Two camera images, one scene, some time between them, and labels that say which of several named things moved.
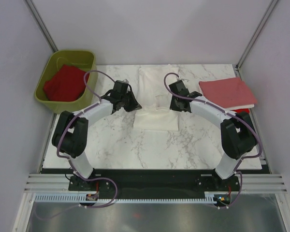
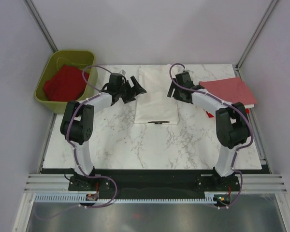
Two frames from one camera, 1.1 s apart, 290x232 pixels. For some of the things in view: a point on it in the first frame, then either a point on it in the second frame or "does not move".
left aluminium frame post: x=41 y=24 does not move
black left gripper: x=135 y=105 to x=134 y=91
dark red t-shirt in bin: x=67 y=85 does not move
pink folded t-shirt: x=227 y=93 does not move
